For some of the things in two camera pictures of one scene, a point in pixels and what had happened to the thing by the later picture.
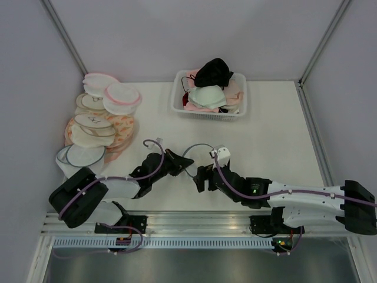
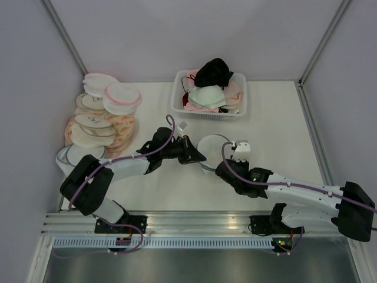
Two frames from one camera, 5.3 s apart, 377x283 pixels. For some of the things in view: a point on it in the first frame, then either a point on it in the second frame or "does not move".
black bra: (216, 72) does not move
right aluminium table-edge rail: (316, 136) does not move
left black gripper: (178, 162) → (189, 153)
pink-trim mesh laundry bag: (121, 98) does not move
